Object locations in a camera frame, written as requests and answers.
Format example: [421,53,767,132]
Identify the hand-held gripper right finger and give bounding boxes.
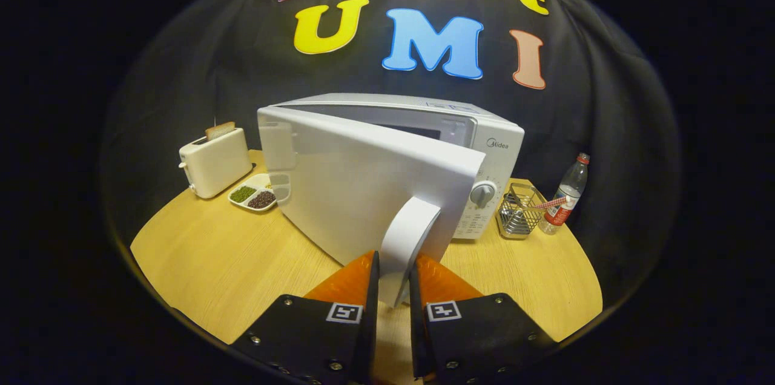
[409,253,558,385]

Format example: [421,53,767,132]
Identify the white toaster oven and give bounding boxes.
[257,93,526,308]

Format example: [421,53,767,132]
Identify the white divided dish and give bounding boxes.
[228,173,279,212]

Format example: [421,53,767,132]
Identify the clear plastic water bottle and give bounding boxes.
[539,153,590,235]

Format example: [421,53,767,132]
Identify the metal wire basket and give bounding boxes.
[495,182,549,240]

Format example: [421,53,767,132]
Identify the toasted bread slice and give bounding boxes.
[204,121,237,141]

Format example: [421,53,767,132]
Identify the cream bread toaster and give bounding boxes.
[178,127,254,200]

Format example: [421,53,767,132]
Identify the red checkered straw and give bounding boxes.
[533,194,570,211]

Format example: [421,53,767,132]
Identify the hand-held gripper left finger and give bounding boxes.
[230,250,381,385]

